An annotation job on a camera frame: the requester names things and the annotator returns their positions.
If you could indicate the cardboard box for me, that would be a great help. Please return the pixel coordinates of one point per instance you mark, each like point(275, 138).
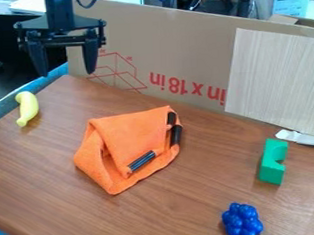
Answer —
point(169, 55)

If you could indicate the green block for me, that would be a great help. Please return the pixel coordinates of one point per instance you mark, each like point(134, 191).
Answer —
point(272, 162)

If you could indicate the blue toy grapes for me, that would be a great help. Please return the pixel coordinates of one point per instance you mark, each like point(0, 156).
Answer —
point(242, 221)

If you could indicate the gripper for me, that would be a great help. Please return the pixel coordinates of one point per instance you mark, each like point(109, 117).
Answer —
point(60, 28)

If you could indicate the orange cloth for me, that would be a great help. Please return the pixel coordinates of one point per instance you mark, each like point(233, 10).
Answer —
point(126, 148)

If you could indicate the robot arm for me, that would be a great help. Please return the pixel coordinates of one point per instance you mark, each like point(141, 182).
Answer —
point(59, 7)

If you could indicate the yellow toy banana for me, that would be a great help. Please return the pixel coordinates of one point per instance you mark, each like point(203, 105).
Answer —
point(26, 106)

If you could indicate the wooden board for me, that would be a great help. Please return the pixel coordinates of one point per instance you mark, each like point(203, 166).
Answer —
point(278, 82)

